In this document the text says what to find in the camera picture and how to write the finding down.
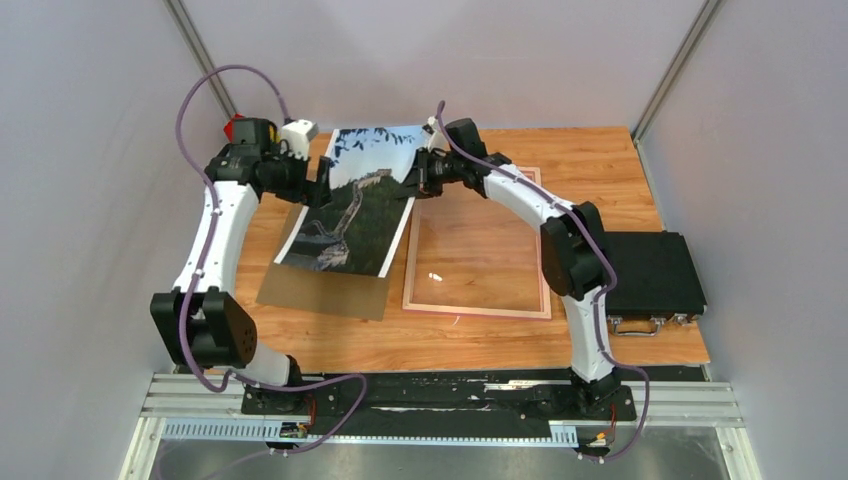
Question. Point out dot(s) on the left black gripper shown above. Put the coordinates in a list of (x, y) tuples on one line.
[(299, 192)]

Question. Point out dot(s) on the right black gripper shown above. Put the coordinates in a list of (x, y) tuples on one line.
[(420, 181)]

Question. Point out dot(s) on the Great Wall photo print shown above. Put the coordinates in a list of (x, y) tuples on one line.
[(359, 230)]

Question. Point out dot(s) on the wooden picture frame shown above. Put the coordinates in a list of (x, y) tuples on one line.
[(477, 245)]

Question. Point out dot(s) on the clear acrylic sheet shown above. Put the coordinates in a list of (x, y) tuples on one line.
[(477, 245)]

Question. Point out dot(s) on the grey backing board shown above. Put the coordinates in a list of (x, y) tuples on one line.
[(296, 288)]

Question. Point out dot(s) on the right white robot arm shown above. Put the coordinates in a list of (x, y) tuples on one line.
[(571, 236)]

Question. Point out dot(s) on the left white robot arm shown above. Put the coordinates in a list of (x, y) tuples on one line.
[(201, 323)]

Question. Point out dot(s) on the red small box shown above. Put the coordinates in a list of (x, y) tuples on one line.
[(229, 127)]

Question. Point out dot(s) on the black poker chip case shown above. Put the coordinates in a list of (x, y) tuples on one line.
[(657, 283)]

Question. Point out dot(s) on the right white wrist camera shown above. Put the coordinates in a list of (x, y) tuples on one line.
[(434, 137)]

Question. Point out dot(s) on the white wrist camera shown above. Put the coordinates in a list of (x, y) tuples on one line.
[(434, 137), (296, 137)]

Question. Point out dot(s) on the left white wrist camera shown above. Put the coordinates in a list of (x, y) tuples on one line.
[(296, 137)]

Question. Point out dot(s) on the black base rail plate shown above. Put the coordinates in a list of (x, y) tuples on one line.
[(489, 404)]

